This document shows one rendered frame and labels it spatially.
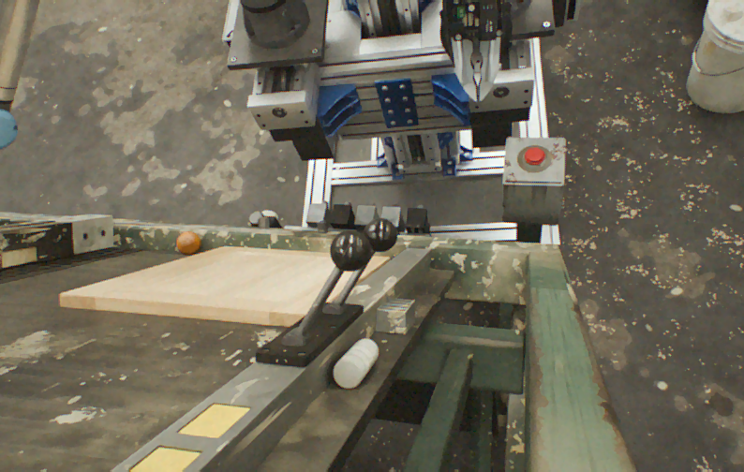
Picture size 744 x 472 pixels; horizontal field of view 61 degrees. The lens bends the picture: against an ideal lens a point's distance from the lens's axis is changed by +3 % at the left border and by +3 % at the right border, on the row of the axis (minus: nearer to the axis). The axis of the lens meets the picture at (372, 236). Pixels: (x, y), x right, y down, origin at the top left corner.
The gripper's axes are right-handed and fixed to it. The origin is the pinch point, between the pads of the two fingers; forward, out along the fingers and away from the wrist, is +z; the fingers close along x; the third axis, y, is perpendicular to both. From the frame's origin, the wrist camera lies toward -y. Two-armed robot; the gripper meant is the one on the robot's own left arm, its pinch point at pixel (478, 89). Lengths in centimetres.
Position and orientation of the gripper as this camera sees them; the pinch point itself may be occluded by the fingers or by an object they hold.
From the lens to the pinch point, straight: 87.6
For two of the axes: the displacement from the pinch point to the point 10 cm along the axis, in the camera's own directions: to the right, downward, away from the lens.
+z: 1.4, 8.3, 5.5
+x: 9.8, -0.3, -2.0
